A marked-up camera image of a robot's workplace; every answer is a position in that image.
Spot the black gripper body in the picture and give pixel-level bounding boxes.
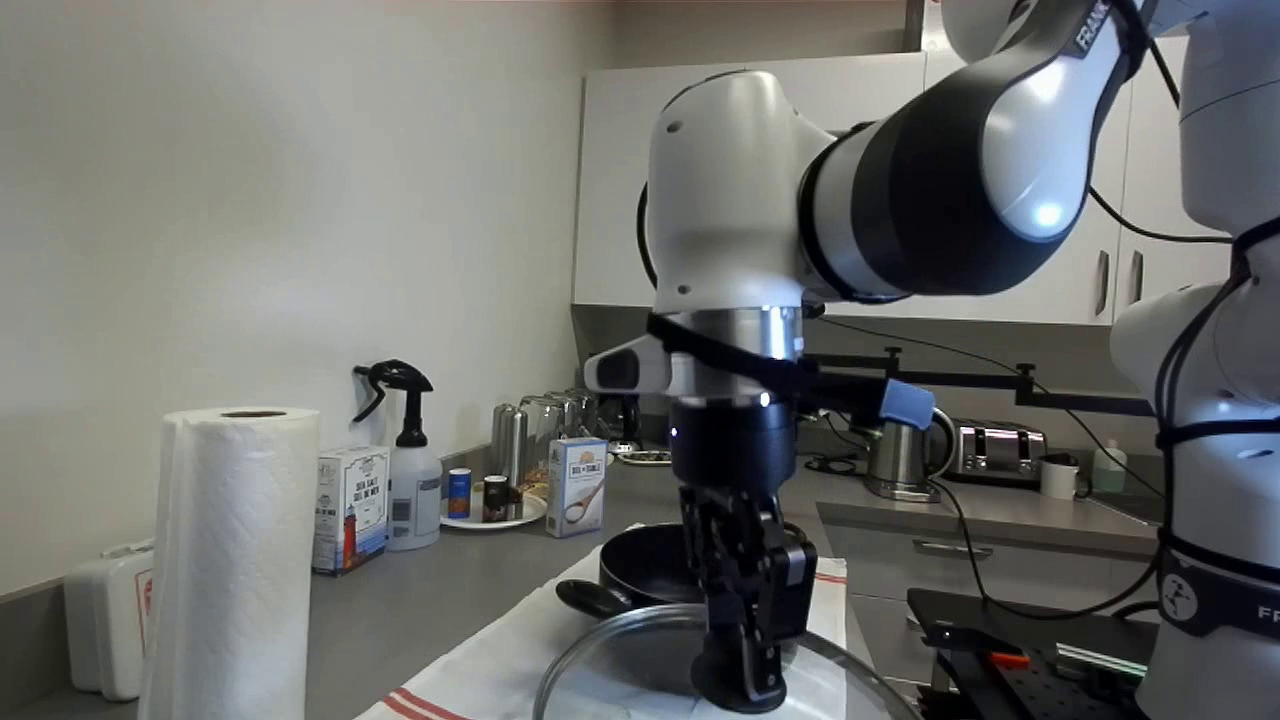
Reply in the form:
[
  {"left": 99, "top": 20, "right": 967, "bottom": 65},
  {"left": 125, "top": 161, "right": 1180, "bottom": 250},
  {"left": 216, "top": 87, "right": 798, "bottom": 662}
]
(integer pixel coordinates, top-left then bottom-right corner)
[{"left": 667, "top": 396, "right": 805, "bottom": 533}]

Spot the black cooking pot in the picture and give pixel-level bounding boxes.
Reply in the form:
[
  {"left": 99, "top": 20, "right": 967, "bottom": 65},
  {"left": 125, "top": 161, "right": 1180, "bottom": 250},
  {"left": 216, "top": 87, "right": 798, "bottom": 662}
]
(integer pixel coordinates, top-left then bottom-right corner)
[{"left": 550, "top": 520, "right": 819, "bottom": 624}]

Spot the small white dish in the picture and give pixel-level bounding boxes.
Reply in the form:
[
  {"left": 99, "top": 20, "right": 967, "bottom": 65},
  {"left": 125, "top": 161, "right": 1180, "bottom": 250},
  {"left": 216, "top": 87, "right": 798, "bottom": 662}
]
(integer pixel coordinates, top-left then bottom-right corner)
[{"left": 607, "top": 443, "right": 675, "bottom": 474}]

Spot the black coffee machine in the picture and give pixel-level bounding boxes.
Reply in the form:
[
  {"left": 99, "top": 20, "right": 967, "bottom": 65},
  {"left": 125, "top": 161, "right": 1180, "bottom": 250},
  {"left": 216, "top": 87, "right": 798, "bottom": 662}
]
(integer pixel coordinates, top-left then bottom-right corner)
[{"left": 583, "top": 387, "right": 675, "bottom": 443}]

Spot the blue and white carton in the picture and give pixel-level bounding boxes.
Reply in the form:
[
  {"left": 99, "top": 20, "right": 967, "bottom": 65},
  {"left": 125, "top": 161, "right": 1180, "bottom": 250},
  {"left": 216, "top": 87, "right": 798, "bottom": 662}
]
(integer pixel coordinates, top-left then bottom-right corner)
[{"left": 544, "top": 431, "right": 610, "bottom": 540}]

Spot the stainless steel kettle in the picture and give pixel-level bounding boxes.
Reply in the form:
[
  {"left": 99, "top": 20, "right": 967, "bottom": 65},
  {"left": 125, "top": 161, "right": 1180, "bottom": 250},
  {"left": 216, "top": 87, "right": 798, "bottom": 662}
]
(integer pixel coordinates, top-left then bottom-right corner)
[{"left": 863, "top": 396, "right": 963, "bottom": 503}]

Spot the blue tape tag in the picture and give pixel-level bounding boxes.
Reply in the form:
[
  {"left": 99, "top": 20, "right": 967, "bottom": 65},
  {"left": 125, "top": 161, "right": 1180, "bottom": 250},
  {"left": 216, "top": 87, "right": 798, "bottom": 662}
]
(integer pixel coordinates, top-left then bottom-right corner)
[{"left": 875, "top": 377, "right": 940, "bottom": 431}]

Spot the white towel with red stripes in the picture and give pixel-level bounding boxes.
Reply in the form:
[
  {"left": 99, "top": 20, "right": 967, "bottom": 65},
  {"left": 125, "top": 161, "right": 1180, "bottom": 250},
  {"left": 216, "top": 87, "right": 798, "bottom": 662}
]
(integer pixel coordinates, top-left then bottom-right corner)
[{"left": 354, "top": 545, "right": 853, "bottom": 720}]

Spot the small dark jar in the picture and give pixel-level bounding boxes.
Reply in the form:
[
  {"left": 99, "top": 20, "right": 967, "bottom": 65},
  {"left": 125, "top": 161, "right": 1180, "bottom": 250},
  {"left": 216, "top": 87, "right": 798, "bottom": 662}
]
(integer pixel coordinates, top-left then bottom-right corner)
[{"left": 481, "top": 474, "right": 518, "bottom": 525}]

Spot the silver toaster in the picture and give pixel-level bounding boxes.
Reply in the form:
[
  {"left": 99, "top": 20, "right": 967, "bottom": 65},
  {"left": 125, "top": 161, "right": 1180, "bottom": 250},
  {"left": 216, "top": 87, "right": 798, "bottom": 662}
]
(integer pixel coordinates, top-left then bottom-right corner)
[{"left": 947, "top": 420, "right": 1051, "bottom": 490}]

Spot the white plate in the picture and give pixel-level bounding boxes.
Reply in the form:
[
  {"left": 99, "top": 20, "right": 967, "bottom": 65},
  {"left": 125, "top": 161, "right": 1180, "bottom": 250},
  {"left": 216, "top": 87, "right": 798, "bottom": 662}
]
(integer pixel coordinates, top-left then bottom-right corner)
[{"left": 435, "top": 493, "right": 550, "bottom": 538}]

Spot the small jar with blue label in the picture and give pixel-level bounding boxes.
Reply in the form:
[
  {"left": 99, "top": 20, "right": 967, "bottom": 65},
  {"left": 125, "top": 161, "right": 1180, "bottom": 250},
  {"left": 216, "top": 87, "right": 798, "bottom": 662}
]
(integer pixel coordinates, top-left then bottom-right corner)
[{"left": 443, "top": 464, "right": 481, "bottom": 525}]

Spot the white mug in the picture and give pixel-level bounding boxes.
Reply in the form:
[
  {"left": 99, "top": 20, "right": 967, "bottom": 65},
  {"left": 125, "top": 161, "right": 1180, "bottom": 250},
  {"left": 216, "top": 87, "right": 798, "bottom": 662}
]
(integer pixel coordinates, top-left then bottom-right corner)
[{"left": 1036, "top": 458, "right": 1084, "bottom": 503}]

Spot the spray bottle with black trigger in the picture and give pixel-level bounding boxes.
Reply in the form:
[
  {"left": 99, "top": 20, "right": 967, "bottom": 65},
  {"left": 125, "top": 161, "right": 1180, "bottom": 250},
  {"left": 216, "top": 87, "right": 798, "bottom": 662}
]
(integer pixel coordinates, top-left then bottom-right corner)
[{"left": 347, "top": 356, "right": 443, "bottom": 555}]

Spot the white label strip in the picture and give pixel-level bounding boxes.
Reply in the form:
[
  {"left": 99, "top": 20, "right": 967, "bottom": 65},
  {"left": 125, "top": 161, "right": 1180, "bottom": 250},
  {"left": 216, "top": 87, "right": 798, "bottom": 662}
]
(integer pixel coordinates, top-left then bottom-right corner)
[{"left": 1051, "top": 639, "right": 1155, "bottom": 679}]

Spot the white carton red blue print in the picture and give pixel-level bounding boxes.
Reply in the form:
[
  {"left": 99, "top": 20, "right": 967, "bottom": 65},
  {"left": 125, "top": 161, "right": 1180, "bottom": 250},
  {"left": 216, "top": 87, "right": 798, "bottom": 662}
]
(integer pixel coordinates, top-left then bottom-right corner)
[{"left": 313, "top": 443, "right": 396, "bottom": 581}]

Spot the white paper towel roll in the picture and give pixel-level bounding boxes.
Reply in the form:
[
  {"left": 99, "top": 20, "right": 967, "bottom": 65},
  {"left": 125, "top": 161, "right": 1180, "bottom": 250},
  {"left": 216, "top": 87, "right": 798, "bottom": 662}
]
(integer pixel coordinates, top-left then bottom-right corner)
[{"left": 136, "top": 403, "right": 323, "bottom": 720}]

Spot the white box with red logo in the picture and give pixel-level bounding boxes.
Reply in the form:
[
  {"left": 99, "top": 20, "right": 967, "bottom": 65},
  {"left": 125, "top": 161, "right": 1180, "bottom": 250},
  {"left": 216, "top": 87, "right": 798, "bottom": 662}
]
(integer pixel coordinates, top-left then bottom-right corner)
[{"left": 58, "top": 540, "right": 158, "bottom": 707}]

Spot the grey metal drawer handle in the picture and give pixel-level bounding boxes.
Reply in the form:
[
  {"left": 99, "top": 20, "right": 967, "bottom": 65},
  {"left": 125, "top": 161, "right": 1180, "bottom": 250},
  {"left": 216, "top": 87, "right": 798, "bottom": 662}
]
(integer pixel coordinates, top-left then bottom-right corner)
[{"left": 908, "top": 538, "right": 993, "bottom": 561}]

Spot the black clamp with red handle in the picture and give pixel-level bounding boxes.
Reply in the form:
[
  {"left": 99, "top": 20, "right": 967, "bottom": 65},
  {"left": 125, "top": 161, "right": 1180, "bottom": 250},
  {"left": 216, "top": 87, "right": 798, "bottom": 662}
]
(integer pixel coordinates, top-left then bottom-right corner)
[{"left": 926, "top": 622, "right": 1038, "bottom": 688}]

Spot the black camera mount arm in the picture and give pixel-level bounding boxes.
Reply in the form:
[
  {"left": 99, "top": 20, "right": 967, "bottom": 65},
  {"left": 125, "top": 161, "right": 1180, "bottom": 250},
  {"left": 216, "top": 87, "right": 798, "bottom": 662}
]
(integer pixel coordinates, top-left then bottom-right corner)
[{"left": 795, "top": 339, "right": 1167, "bottom": 420}]

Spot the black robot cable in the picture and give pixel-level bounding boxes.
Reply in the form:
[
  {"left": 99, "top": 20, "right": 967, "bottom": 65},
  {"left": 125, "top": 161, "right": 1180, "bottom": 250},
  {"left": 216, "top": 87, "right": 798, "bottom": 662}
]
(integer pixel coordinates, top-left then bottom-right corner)
[{"left": 1084, "top": 0, "right": 1280, "bottom": 632}]

